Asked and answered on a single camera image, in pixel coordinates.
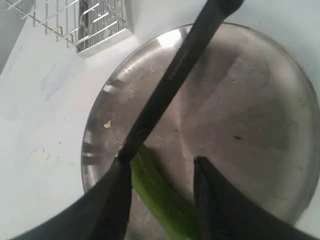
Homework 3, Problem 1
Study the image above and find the round steel plate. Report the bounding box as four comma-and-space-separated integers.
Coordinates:
81, 23, 320, 225

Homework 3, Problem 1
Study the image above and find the chrome wire utensil holder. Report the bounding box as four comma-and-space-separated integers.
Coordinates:
4, 0, 134, 58

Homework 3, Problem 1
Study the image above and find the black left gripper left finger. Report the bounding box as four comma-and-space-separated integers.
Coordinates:
16, 159, 132, 240

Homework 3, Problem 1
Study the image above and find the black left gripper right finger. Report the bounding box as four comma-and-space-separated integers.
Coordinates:
193, 156, 314, 240

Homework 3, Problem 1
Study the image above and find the small pale food scrap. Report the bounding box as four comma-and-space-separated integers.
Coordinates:
103, 120, 112, 129

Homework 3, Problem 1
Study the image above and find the green cucumber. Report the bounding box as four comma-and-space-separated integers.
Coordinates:
130, 144, 201, 240

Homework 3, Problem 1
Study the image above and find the black knife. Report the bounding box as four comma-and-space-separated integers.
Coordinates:
115, 0, 244, 162

